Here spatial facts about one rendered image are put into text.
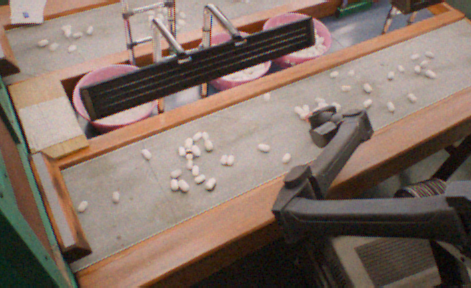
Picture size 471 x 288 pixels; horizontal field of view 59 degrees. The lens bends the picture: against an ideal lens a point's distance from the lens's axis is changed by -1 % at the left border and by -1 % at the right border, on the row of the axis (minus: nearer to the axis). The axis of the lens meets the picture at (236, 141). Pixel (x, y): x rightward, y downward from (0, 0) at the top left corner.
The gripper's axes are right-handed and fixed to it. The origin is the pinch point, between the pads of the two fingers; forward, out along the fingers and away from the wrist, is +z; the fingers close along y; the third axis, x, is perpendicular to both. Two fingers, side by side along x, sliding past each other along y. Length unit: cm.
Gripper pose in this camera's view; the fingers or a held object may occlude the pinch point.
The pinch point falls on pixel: (307, 117)
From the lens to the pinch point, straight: 137.7
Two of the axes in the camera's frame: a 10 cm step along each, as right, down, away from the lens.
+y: -8.5, 3.7, -3.7
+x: 2.7, 9.2, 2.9
